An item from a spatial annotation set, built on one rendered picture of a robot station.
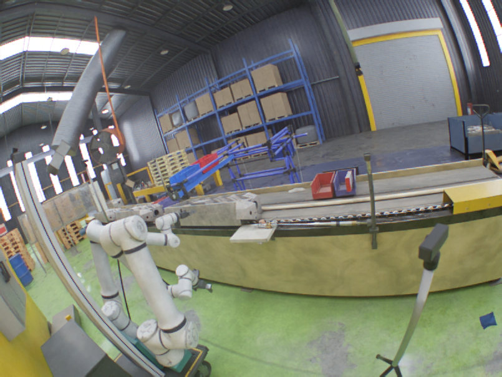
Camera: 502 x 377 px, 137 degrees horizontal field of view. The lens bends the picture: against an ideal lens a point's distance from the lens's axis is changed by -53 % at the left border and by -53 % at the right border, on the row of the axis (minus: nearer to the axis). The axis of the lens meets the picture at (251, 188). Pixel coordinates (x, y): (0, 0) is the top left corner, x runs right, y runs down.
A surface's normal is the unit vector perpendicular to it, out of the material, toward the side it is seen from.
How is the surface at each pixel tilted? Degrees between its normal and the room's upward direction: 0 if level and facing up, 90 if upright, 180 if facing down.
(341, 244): 90
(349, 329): 0
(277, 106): 90
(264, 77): 90
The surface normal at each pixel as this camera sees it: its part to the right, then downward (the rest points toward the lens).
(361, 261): -0.46, 0.36
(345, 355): -0.29, -0.92
